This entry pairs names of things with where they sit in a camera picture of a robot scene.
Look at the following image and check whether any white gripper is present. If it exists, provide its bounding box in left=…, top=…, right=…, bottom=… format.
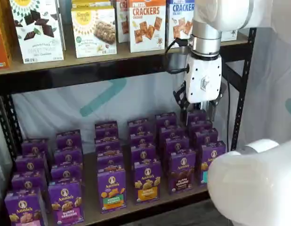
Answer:
left=173, top=53, right=227, bottom=123

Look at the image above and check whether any purple box with brown patch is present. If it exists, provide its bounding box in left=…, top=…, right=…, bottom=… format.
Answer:
left=164, top=136, right=190, bottom=156
left=159, top=126, right=186, bottom=142
left=155, top=113, right=178, bottom=131
left=170, top=149, right=197, bottom=195

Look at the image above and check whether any purple box with teal patch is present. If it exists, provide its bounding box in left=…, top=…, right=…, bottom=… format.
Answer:
left=194, top=128, right=219, bottom=146
left=189, top=120, right=213, bottom=134
left=201, top=140, right=226, bottom=186
left=186, top=110, right=207, bottom=124

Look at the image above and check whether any purple box with orange patch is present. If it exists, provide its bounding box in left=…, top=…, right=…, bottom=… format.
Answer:
left=127, top=118, right=151, bottom=137
left=130, top=145, right=157, bottom=167
left=129, top=132, right=155, bottom=149
left=134, top=161, right=162, bottom=203

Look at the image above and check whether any blue pretzel crackers box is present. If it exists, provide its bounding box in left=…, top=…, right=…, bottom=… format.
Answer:
left=166, top=0, right=195, bottom=49

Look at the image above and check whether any orange pretzel crackers box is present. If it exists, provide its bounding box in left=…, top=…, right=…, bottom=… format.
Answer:
left=116, top=0, right=131, bottom=44
left=129, top=0, right=166, bottom=53

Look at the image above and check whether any yellow white snack bar box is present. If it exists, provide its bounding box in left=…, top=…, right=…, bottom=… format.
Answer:
left=71, top=0, right=118, bottom=59

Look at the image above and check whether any purple box with magenta patch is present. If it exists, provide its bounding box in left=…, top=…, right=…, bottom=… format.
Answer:
left=56, top=129, right=82, bottom=151
left=50, top=163, right=84, bottom=186
left=48, top=180, right=85, bottom=226
left=53, top=147, right=84, bottom=168

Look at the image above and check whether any white sweet thins box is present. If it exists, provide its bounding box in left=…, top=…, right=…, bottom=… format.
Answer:
left=56, top=0, right=67, bottom=51
left=9, top=0, right=65, bottom=64

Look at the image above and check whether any purple box with pink patch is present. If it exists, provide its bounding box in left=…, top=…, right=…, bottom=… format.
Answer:
left=15, top=153, right=49, bottom=174
left=21, top=138, right=50, bottom=157
left=11, top=169, right=48, bottom=193
left=4, top=187, right=49, bottom=226

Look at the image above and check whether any orange snack box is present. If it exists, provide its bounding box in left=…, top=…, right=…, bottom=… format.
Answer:
left=0, top=6, right=12, bottom=69

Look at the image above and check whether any black metal shelving rack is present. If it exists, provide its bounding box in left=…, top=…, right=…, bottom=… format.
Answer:
left=0, top=27, right=258, bottom=226

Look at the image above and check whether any long black hanging cable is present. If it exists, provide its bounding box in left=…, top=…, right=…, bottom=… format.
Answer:
left=226, top=80, right=232, bottom=151

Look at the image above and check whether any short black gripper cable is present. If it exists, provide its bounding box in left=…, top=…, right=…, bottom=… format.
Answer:
left=164, top=37, right=191, bottom=74

